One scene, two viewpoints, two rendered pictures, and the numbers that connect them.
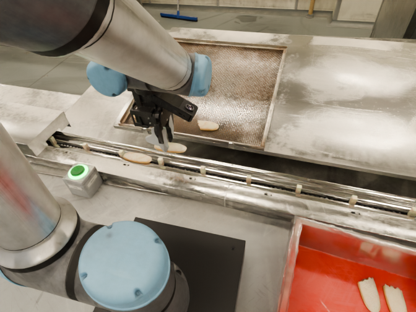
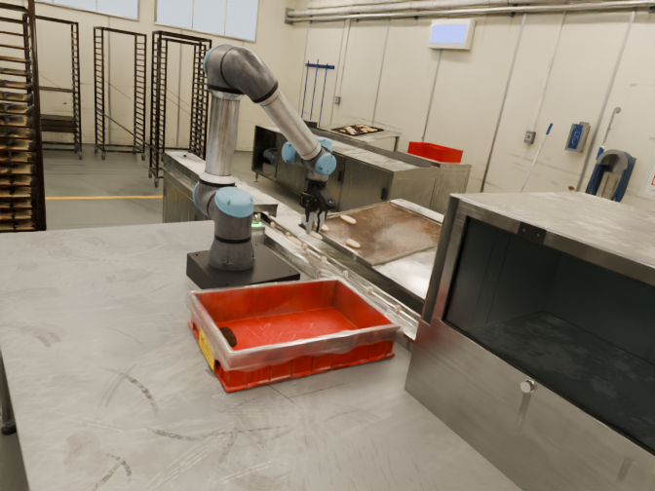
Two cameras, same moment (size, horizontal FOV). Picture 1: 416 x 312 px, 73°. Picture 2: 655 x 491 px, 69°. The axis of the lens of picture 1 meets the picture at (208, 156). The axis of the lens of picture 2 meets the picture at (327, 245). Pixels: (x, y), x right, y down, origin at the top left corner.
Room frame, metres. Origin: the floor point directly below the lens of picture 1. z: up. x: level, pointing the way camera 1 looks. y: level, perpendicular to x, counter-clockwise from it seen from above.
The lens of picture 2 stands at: (-0.86, -0.89, 1.48)
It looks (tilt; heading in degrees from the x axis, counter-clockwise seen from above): 19 degrees down; 33
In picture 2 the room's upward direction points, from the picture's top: 8 degrees clockwise
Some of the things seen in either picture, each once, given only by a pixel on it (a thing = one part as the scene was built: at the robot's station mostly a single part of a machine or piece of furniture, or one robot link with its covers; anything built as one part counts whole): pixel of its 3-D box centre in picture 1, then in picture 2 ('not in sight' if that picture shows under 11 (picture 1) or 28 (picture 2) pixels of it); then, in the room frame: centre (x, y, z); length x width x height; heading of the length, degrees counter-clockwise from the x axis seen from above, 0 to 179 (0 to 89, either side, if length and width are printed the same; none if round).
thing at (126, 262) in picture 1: (127, 269); (233, 211); (0.18, 0.14, 1.06); 0.13 x 0.12 x 0.14; 72
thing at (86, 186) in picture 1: (85, 182); (253, 236); (0.56, 0.38, 0.84); 0.08 x 0.08 x 0.11; 69
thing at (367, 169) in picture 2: not in sight; (347, 169); (4.25, 2.23, 0.51); 3.00 x 1.26 x 1.03; 69
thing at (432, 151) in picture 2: not in sight; (434, 151); (4.26, 1.15, 0.94); 0.51 x 0.36 x 0.13; 73
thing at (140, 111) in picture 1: (150, 103); (314, 194); (0.60, 0.14, 1.08); 0.09 x 0.08 x 0.12; 72
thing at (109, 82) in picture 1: (124, 67); (301, 154); (0.50, 0.14, 1.23); 0.11 x 0.11 x 0.08; 72
